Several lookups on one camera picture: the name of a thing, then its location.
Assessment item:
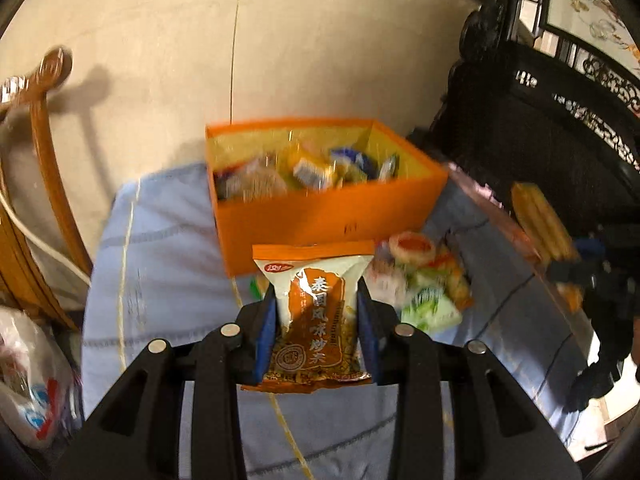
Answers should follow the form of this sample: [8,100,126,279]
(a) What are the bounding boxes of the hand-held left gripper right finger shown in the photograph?
[356,280,583,480]

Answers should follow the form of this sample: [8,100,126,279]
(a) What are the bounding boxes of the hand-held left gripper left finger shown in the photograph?
[52,284,279,480]

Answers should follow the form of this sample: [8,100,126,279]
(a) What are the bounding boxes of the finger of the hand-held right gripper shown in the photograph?
[545,259,626,286]
[574,225,640,263]

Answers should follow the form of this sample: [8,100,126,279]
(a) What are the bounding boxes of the long yellow snack packet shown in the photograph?
[510,181,586,313]

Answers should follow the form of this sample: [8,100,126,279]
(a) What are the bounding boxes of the orange white snack packet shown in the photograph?
[240,240,377,393]

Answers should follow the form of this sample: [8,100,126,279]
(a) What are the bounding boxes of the orange cardboard box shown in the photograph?
[205,117,449,278]

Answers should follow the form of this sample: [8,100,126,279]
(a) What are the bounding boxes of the red blue cracker packet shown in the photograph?
[362,240,408,306]

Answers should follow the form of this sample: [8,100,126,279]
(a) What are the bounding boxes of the green white snack packet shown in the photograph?
[400,280,463,333]

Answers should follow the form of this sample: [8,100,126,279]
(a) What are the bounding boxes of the round white red snack packet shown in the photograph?
[387,231,437,266]

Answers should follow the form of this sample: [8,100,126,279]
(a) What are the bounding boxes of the yellow orange snack packet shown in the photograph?
[435,245,475,313]

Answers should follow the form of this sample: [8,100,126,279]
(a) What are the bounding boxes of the blue tablecloth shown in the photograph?
[80,160,591,480]

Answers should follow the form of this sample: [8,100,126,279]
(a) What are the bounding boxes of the dark carved wooden furniture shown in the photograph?
[407,0,640,271]

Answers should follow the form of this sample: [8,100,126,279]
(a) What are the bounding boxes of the heap of mixed snack packets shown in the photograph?
[214,140,401,203]

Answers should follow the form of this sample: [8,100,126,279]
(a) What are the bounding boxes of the white plastic bag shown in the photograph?
[0,305,83,448]

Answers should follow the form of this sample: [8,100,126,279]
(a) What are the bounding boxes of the wooden chair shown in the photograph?
[0,47,96,331]

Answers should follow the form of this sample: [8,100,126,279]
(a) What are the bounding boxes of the white painted wall panel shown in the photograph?
[542,0,640,56]

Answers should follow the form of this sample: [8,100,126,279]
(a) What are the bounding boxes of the white cable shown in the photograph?
[0,192,92,283]

